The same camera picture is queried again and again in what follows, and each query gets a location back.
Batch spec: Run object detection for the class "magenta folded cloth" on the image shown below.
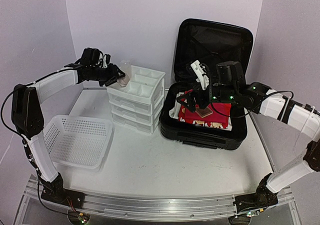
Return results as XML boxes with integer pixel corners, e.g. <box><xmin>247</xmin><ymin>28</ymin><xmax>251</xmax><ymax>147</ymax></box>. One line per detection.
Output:
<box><xmin>179</xmin><ymin>103</ymin><xmax>232</xmax><ymax>127</ymax></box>

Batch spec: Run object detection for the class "white perforated plastic basket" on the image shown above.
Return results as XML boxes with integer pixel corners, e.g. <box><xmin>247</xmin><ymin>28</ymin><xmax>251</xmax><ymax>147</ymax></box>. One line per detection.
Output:
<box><xmin>43</xmin><ymin>115</ymin><xmax>114</xmax><ymax>172</ymax></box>

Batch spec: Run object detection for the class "black ribbed hard-shell suitcase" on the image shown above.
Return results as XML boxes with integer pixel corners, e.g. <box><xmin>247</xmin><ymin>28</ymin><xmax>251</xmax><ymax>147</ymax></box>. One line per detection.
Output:
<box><xmin>159</xmin><ymin>18</ymin><xmax>254</xmax><ymax>151</ymax></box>

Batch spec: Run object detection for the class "square bronze compact case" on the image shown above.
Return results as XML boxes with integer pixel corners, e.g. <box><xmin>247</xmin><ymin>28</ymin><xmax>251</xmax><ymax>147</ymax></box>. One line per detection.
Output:
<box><xmin>195</xmin><ymin>107</ymin><xmax>213</xmax><ymax>118</ymax></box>

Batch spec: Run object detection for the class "red patterned folded garment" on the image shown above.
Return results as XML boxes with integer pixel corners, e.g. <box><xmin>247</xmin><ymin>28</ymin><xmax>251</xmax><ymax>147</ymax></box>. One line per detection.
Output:
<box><xmin>177</xmin><ymin>92</ymin><xmax>233</xmax><ymax>131</ymax></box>

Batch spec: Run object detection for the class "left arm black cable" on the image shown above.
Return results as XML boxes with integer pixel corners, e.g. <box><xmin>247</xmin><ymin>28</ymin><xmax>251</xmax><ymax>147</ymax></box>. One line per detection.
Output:
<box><xmin>0</xmin><ymin>92</ymin><xmax>26</xmax><ymax>141</ymax></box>

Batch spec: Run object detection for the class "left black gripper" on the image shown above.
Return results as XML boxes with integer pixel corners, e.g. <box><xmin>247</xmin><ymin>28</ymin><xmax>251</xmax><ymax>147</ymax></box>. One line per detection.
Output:
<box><xmin>90</xmin><ymin>62</ymin><xmax>126</xmax><ymax>87</ymax></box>

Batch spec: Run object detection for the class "translucent pink cylindrical container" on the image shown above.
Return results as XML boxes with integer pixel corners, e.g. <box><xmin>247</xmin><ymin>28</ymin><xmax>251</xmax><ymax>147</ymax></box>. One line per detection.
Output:
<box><xmin>118</xmin><ymin>60</ymin><xmax>132</xmax><ymax>87</ymax></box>

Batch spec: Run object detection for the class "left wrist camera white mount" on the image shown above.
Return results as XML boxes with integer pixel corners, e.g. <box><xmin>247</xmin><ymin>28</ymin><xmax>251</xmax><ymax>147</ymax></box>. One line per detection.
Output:
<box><xmin>98</xmin><ymin>54</ymin><xmax>111</xmax><ymax>68</ymax></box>

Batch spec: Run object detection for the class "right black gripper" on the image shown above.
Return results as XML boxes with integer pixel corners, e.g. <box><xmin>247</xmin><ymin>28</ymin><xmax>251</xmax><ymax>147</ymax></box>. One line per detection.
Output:
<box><xmin>176</xmin><ymin>81</ymin><xmax>237</xmax><ymax>114</ymax></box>

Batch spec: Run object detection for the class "white folded garment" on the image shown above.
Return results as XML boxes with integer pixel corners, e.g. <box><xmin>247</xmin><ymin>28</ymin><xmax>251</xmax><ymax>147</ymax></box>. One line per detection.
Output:
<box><xmin>168</xmin><ymin>102</ymin><xmax>233</xmax><ymax>132</ymax></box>

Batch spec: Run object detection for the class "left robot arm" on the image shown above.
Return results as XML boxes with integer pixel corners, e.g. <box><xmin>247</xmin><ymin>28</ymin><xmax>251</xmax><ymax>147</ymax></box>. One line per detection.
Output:
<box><xmin>10</xmin><ymin>47</ymin><xmax>126</xmax><ymax>208</ymax></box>

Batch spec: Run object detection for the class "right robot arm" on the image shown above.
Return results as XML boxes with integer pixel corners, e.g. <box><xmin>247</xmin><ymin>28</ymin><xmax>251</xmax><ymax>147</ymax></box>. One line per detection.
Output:
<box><xmin>176</xmin><ymin>60</ymin><xmax>320</xmax><ymax>216</ymax></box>

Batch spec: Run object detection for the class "white plastic drawer organizer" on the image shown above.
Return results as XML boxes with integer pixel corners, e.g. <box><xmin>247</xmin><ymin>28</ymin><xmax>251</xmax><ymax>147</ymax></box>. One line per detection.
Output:
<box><xmin>107</xmin><ymin>65</ymin><xmax>166</xmax><ymax>134</ymax></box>

